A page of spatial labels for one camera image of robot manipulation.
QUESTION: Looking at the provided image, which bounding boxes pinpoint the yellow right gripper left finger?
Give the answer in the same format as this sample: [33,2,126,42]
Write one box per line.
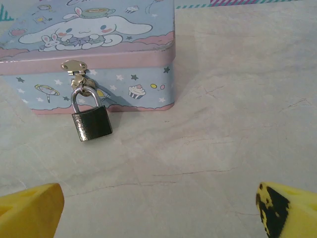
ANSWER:
[0,182,65,238]

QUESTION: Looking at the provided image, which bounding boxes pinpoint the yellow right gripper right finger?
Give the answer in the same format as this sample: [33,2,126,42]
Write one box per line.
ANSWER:
[255,181,317,238]

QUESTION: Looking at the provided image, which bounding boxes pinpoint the pastel cartoon pouch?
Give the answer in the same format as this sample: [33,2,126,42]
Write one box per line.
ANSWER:
[0,0,176,115]

